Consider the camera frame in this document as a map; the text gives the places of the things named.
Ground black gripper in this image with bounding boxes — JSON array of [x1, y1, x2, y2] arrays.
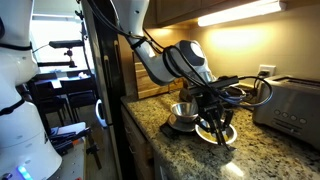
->
[[194, 92, 234, 145]]

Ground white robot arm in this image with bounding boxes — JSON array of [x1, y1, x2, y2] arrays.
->
[[0, 0, 215, 180]]

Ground silver bowl with yellow contents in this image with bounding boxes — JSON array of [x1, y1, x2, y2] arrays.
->
[[195, 120, 237, 145]]

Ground yellow powder contents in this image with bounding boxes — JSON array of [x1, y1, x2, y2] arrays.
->
[[209, 134, 229, 142]]

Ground empty silver bowl on scale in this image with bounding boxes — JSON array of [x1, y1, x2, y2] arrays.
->
[[171, 102, 198, 123]]

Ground black kitchen scale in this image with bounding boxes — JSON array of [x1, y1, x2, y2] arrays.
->
[[160, 114, 195, 139]]

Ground stainless steel toaster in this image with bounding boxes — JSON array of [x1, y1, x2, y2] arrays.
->
[[252, 75, 320, 149]]

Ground light wooden cutting board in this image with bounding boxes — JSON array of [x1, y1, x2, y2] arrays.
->
[[132, 53, 183, 99]]

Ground under-cabinet light strip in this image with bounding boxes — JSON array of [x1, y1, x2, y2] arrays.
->
[[198, 0, 286, 27]]

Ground black dining chair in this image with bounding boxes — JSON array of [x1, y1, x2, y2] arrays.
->
[[61, 78, 97, 122]]

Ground black refrigerator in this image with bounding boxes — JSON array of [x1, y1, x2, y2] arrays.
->
[[82, 0, 135, 180]]

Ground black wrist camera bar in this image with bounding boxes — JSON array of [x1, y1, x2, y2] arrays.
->
[[189, 76, 239, 95]]

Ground white wall outlet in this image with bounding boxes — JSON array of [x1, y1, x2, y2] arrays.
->
[[258, 64, 276, 77]]

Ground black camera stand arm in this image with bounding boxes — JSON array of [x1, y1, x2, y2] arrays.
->
[[32, 40, 84, 68]]

